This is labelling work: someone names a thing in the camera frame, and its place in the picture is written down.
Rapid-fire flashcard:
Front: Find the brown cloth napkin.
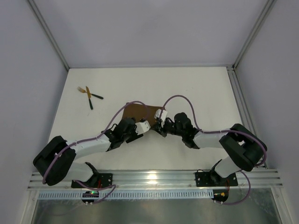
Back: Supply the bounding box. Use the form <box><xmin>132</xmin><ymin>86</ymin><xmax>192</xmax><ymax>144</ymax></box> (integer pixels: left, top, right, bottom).
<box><xmin>122</xmin><ymin>103</ymin><xmax>162</xmax><ymax>127</ymax></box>

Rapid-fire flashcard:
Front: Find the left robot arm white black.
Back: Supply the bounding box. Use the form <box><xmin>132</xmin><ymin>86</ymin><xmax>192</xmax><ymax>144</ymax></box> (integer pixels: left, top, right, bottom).
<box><xmin>33</xmin><ymin>118</ymin><xmax>150</xmax><ymax>188</ymax></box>

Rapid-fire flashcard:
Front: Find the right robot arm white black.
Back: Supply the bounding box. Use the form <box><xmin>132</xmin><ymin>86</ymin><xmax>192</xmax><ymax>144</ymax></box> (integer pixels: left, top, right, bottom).
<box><xmin>152</xmin><ymin>109</ymin><xmax>267</xmax><ymax>186</ymax></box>

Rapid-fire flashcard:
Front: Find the left black controller board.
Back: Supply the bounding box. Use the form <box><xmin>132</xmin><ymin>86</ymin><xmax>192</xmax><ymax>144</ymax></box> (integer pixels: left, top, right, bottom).
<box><xmin>81</xmin><ymin>190</ymin><xmax>100</xmax><ymax>206</ymax></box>

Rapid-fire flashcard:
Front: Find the black controller board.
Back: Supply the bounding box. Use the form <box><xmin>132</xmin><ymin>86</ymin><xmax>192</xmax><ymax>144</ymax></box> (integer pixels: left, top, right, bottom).
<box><xmin>212</xmin><ymin>190</ymin><xmax>229</xmax><ymax>204</ymax></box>
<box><xmin>81</xmin><ymin>190</ymin><xmax>100</xmax><ymax>206</ymax></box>

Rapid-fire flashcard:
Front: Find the right black controller board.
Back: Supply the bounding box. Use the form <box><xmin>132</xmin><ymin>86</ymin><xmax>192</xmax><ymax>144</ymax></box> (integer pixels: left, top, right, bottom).
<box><xmin>212</xmin><ymin>190</ymin><xmax>229</xmax><ymax>204</ymax></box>

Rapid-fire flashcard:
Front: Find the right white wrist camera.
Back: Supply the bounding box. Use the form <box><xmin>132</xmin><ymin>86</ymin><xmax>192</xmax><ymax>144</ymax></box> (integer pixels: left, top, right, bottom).
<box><xmin>154</xmin><ymin>109</ymin><xmax>168</xmax><ymax>121</ymax></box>

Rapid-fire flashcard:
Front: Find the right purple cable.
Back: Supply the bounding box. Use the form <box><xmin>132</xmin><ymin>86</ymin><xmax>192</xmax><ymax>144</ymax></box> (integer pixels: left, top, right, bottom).
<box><xmin>161</xmin><ymin>95</ymin><xmax>268</xmax><ymax>206</ymax></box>

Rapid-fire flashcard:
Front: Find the purple cable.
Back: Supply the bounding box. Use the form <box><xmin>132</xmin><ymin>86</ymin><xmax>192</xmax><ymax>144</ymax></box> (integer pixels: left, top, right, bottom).
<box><xmin>42</xmin><ymin>100</ymin><xmax>152</xmax><ymax>206</ymax></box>
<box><xmin>161</xmin><ymin>95</ymin><xmax>268</xmax><ymax>206</ymax></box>

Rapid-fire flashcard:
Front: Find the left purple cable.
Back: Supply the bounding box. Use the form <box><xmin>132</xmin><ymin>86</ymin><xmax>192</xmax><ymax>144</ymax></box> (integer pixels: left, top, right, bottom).
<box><xmin>42</xmin><ymin>100</ymin><xmax>152</xmax><ymax>206</ymax></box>

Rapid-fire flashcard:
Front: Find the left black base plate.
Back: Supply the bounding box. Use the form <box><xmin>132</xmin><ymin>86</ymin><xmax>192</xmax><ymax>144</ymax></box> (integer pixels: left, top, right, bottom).
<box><xmin>82</xmin><ymin>173</ymin><xmax>113</xmax><ymax>189</ymax></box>

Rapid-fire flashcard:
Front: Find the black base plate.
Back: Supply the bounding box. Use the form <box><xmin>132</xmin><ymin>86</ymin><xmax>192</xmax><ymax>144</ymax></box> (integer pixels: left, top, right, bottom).
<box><xmin>194</xmin><ymin>170</ymin><xmax>238</xmax><ymax>187</ymax></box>
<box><xmin>82</xmin><ymin>173</ymin><xmax>113</xmax><ymax>189</ymax></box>

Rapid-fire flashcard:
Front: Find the gold knife green handle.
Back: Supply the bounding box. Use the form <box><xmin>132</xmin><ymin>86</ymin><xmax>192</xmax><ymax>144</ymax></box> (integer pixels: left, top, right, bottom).
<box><xmin>86</xmin><ymin>86</ymin><xmax>93</xmax><ymax>110</ymax></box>

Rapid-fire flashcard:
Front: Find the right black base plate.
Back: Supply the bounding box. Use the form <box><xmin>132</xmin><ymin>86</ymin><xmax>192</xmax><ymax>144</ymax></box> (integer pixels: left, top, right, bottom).
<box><xmin>194</xmin><ymin>170</ymin><xmax>238</xmax><ymax>187</ymax></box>

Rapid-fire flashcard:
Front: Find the grey slotted cable duct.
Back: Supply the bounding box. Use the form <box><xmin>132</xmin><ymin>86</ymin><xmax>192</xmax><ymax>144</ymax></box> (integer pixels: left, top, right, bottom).
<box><xmin>38</xmin><ymin>189</ymin><xmax>213</xmax><ymax>200</ymax></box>

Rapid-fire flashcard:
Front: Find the gold fork green handle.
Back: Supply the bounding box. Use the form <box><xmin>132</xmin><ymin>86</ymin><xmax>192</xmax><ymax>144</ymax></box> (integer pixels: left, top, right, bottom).
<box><xmin>77</xmin><ymin>87</ymin><xmax>104</xmax><ymax>99</ymax></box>

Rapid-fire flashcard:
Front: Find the right aluminium rail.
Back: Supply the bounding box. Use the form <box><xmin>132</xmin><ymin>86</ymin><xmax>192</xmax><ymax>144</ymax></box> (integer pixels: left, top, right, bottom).
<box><xmin>225</xmin><ymin>65</ymin><xmax>267</xmax><ymax>168</ymax></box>

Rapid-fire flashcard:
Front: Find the aluminium rail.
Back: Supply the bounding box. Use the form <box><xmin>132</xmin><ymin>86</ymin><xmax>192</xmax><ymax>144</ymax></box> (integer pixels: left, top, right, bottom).
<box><xmin>225</xmin><ymin>65</ymin><xmax>267</xmax><ymax>168</ymax></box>
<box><xmin>27</xmin><ymin>168</ymin><xmax>283</xmax><ymax>190</ymax></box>

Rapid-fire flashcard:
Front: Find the front aluminium rail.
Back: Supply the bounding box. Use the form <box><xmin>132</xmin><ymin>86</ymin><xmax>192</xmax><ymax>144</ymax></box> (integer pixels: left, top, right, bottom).
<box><xmin>27</xmin><ymin>168</ymin><xmax>283</xmax><ymax>190</ymax></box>

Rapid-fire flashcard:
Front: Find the right aluminium frame post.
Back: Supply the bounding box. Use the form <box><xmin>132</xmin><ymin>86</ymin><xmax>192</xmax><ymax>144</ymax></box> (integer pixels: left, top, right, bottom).
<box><xmin>232</xmin><ymin>0</ymin><xmax>277</xmax><ymax>70</ymax></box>

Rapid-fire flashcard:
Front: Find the aluminium frame post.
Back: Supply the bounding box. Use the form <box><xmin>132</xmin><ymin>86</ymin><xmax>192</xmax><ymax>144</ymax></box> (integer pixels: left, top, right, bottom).
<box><xmin>26</xmin><ymin>0</ymin><xmax>70</xmax><ymax>71</ymax></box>
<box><xmin>232</xmin><ymin>0</ymin><xmax>277</xmax><ymax>70</ymax></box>

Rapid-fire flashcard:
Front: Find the left aluminium frame post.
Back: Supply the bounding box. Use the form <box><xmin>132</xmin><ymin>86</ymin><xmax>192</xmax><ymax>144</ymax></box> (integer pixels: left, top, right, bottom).
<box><xmin>26</xmin><ymin>0</ymin><xmax>70</xmax><ymax>71</ymax></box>

